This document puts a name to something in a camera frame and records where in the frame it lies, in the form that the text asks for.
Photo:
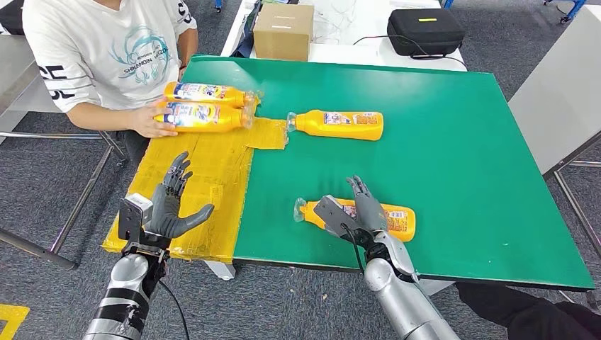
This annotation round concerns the person's right hand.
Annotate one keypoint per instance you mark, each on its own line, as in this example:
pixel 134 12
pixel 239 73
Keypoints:
pixel 145 122

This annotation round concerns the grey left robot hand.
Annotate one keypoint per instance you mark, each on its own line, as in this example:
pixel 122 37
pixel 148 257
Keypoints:
pixel 169 216

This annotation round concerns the person's left hand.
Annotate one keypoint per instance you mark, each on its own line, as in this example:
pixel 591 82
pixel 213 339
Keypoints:
pixel 181 72

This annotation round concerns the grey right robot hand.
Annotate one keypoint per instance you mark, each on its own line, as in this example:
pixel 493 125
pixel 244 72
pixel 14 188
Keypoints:
pixel 371 213

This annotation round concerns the orange detergent bottle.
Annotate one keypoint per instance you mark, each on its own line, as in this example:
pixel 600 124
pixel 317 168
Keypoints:
pixel 202 117
pixel 206 93
pixel 338 125
pixel 399 223

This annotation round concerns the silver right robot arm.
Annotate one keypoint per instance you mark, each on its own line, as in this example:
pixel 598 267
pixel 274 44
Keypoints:
pixel 404 300

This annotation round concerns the person's right forearm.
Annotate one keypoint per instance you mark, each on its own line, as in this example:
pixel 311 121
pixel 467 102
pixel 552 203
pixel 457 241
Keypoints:
pixel 98 117

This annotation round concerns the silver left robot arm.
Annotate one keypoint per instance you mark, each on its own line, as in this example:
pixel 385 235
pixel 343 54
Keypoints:
pixel 127 291

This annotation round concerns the person's left forearm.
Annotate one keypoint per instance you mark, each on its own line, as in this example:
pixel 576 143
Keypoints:
pixel 189 47

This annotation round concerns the yellow taped mat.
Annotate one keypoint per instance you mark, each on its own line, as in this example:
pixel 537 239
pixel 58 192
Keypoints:
pixel 220 178

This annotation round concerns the dark blue folder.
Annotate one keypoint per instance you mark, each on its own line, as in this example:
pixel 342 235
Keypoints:
pixel 246 40

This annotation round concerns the white table leg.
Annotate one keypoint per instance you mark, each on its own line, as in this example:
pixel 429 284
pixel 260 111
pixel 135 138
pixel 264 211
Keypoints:
pixel 220 270
pixel 436 287

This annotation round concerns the person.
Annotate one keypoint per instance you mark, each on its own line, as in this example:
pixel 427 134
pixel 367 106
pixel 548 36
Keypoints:
pixel 108 47

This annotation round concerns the green table mat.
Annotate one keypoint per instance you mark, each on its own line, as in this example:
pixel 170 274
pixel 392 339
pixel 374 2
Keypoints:
pixel 446 155

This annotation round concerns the cardboard box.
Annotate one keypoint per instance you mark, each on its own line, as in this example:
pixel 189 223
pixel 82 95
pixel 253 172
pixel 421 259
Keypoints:
pixel 283 33

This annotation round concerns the white table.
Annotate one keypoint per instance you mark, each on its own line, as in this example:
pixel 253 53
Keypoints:
pixel 357 51

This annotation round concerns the black carrying case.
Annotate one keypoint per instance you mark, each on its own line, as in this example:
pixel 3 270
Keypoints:
pixel 425 32
pixel 10 16

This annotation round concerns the black fabric object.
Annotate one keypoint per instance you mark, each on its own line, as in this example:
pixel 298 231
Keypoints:
pixel 540 319

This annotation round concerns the light grey table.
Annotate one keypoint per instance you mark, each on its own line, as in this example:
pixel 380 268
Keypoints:
pixel 554 94

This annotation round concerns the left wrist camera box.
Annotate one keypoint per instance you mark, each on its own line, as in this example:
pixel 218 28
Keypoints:
pixel 131 218

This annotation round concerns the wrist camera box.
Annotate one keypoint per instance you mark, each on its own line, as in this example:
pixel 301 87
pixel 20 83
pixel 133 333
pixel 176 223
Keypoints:
pixel 333 216
pixel 131 218

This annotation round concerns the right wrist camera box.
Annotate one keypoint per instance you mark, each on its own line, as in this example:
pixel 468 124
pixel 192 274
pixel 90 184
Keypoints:
pixel 333 216

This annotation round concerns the steel frame table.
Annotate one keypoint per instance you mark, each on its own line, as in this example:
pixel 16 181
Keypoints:
pixel 14 70

